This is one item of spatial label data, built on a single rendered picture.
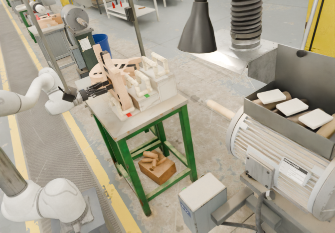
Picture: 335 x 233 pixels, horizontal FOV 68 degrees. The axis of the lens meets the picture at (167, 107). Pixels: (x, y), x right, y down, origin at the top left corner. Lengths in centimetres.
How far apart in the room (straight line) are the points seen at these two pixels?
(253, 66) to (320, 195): 41
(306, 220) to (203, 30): 67
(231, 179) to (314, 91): 167
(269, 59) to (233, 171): 168
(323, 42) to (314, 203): 114
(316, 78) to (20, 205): 137
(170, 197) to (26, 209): 124
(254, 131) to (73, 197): 96
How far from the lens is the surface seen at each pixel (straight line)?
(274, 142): 81
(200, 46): 82
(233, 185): 236
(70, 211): 145
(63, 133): 352
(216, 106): 108
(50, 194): 140
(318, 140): 73
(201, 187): 97
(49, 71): 167
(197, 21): 83
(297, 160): 79
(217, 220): 99
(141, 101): 167
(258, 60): 87
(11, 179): 142
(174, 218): 222
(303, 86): 86
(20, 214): 153
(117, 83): 154
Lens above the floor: 190
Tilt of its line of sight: 35 degrees down
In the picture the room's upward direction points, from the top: 12 degrees counter-clockwise
